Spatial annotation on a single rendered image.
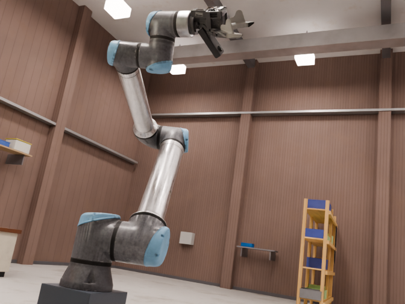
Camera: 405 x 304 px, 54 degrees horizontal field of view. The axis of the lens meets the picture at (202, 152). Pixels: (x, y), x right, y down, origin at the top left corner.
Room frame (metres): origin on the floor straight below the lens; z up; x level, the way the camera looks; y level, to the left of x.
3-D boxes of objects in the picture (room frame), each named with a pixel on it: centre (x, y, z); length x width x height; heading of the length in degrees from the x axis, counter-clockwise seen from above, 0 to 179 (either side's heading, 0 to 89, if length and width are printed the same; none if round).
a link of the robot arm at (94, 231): (1.55, 0.34, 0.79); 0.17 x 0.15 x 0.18; 84
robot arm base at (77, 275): (1.55, 0.35, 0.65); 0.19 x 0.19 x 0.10
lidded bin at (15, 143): (8.46, 3.95, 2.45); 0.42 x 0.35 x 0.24; 154
